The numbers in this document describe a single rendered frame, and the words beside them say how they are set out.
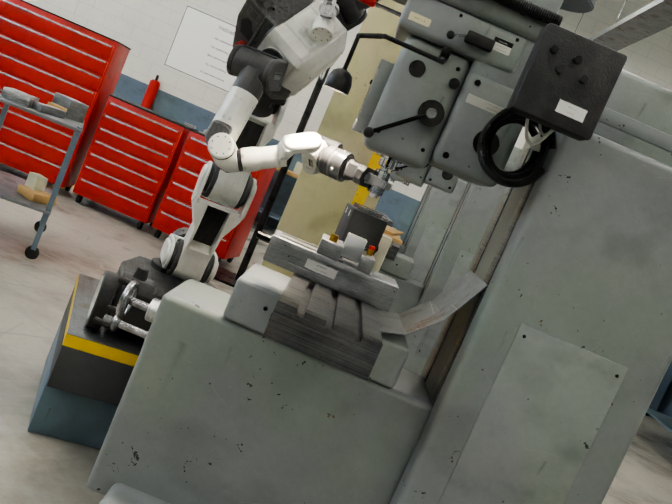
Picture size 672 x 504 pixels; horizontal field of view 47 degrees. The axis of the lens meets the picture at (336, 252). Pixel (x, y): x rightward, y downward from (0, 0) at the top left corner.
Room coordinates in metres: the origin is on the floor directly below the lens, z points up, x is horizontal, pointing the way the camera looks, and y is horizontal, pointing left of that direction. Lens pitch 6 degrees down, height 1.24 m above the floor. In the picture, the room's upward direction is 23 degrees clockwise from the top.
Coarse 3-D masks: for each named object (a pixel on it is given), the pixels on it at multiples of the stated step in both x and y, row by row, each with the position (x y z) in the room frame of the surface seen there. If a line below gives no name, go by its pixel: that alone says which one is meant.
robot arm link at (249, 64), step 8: (240, 48) 2.34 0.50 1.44; (240, 56) 2.32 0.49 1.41; (248, 56) 2.31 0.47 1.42; (256, 56) 2.32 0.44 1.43; (264, 56) 2.32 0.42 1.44; (232, 64) 2.32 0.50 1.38; (240, 64) 2.31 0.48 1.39; (248, 64) 2.31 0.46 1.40; (256, 64) 2.30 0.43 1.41; (264, 64) 2.30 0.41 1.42; (232, 72) 2.34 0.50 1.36; (240, 72) 2.31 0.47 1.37; (248, 72) 2.30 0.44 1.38; (256, 72) 2.30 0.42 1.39; (240, 80) 2.29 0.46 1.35; (248, 80) 2.29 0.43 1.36; (256, 80) 2.29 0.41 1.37; (248, 88) 2.28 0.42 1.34; (256, 88) 2.29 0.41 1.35; (256, 96) 2.30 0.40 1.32
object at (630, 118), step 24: (528, 48) 2.08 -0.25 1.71; (480, 72) 2.08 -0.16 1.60; (504, 72) 2.08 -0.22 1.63; (624, 72) 2.09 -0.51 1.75; (624, 96) 2.09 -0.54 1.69; (648, 96) 2.09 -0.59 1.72; (600, 120) 2.08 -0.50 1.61; (624, 120) 2.09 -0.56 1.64; (648, 120) 2.09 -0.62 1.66; (624, 144) 2.09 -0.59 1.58; (648, 144) 2.09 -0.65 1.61
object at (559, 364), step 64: (512, 192) 2.27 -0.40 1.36; (576, 192) 1.97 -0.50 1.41; (640, 192) 1.97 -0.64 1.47; (512, 256) 1.97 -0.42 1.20; (576, 256) 1.97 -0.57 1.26; (640, 256) 1.97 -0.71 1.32; (448, 320) 2.33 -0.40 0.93; (512, 320) 1.97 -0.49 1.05; (576, 320) 1.97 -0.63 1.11; (640, 320) 1.97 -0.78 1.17; (448, 384) 1.99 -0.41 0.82; (512, 384) 1.96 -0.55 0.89; (576, 384) 1.97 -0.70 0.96; (640, 384) 1.97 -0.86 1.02; (448, 448) 1.97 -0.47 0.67; (512, 448) 1.97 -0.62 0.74; (576, 448) 1.97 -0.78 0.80
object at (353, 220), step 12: (348, 204) 2.65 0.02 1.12; (360, 204) 2.64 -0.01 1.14; (348, 216) 2.53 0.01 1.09; (360, 216) 2.48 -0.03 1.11; (372, 216) 2.49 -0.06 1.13; (348, 228) 2.48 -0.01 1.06; (360, 228) 2.48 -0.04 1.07; (372, 228) 2.49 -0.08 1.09; (384, 228) 2.49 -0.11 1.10; (372, 240) 2.49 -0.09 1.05
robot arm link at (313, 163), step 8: (328, 144) 2.28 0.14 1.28; (336, 144) 2.27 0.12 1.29; (312, 152) 2.23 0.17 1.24; (320, 152) 2.23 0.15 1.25; (328, 152) 2.21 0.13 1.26; (304, 160) 2.26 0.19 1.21; (312, 160) 2.24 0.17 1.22; (320, 160) 2.21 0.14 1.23; (328, 160) 2.21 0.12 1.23; (304, 168) 2.30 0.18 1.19; (312, 168) 2.27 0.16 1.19; (320, 168) 2.22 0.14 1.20
